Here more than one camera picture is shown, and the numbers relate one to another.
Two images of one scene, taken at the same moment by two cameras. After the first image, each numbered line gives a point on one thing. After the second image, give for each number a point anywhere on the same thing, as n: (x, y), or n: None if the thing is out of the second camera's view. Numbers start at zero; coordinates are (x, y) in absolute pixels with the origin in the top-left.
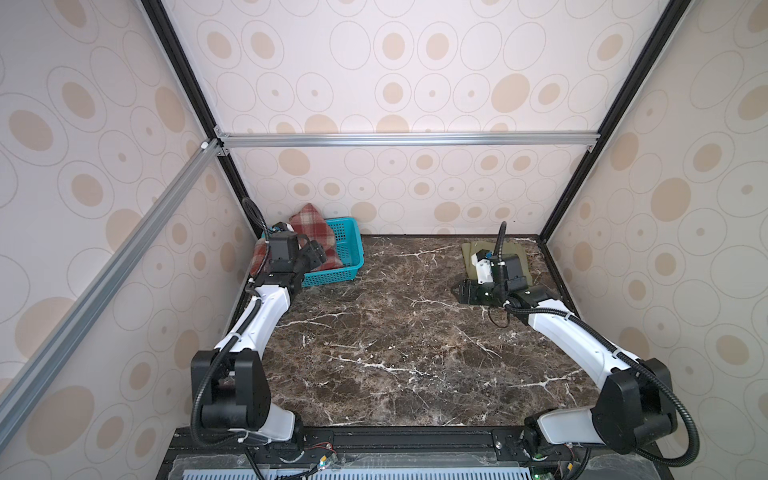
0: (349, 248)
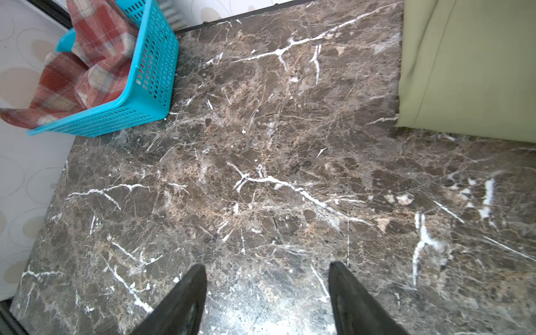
0: (149, 95)
